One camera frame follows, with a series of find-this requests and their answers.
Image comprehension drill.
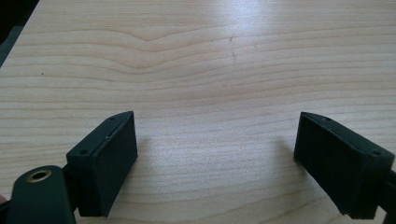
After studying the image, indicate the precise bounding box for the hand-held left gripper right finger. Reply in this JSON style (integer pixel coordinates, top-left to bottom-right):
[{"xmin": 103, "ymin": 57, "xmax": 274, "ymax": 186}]
[{"xmin": 293, "ymin": 111, "xmax": 396, "ymax": 220}]

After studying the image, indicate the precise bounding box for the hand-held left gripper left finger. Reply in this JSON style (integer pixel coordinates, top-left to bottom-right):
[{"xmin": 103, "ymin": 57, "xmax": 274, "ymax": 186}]
[{"xmin": 65, "ymin": 110, "xmax": 139, "ymax": 218}]

